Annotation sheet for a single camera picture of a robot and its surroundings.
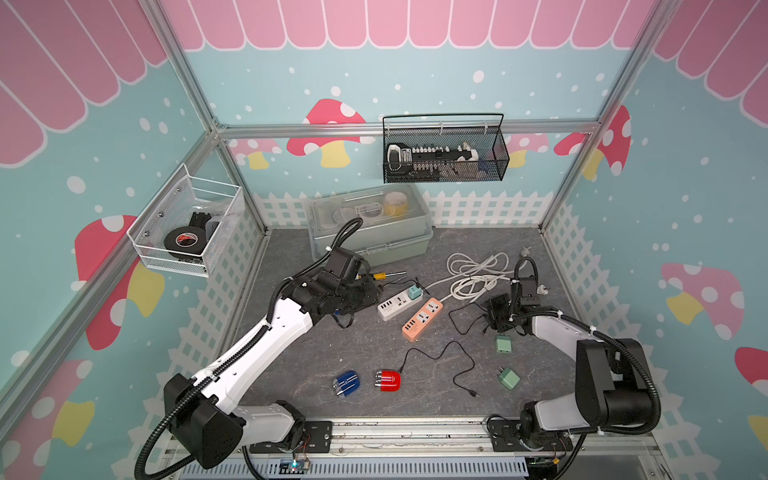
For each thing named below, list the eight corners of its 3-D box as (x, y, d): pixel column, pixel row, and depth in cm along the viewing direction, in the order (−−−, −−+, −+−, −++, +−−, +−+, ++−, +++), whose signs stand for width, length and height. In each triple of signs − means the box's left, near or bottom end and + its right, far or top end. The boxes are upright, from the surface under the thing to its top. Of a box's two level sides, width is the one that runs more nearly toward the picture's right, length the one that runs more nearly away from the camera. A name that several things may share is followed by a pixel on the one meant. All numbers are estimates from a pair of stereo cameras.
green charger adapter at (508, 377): (511, 391, 83) (514, 388, 81) (492, 372, 87) (495, 369, 84) (519, 382, 85) (522, 379, 83) (500, 364, 88) (503, 361, 86)
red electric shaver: (374, 391, 83) (374, 387, 81) (375, 374, 86) (374, 370, 84) (400, 391, 83) (400, 387, 81) (400, 374, 86) (400, 370, 84)
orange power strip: (400, 333, 94) (400, 329, 91) (432, 299, 101) (433, 295, 99) (414, 344, 91) (414, 341, 89) (445, 309, 99) (446, 305, 97)
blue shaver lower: (338, 401, 82) (336, 397, 79) (332, 382, 85) (330, 378, 82) (363, 388, 84) (362, 384, 81) (356, 370, 87) (355, 366, 84)
